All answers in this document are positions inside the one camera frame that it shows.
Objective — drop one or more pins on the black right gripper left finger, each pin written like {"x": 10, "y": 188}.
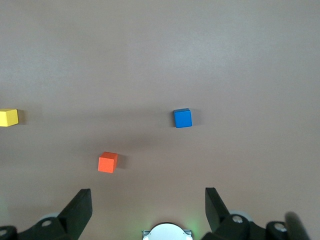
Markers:
{"x": 72, "y": 217}

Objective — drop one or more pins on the orange wooden block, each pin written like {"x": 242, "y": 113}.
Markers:
{"x": 107, "y": 163}

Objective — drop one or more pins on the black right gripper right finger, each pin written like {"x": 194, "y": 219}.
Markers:
{"x": 220, "y": 220}

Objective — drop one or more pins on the blue wooden block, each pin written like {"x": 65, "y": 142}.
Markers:
{"x": 183, "y": 118}

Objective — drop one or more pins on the yellow wooden block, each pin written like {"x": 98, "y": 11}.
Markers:
{"x": 8, "y": 118}

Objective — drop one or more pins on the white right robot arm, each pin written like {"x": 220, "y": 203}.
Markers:
{"x": 167, "y": 232}

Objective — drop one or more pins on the brown table mat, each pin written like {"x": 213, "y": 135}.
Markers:
{"x": 150, "y": 62}

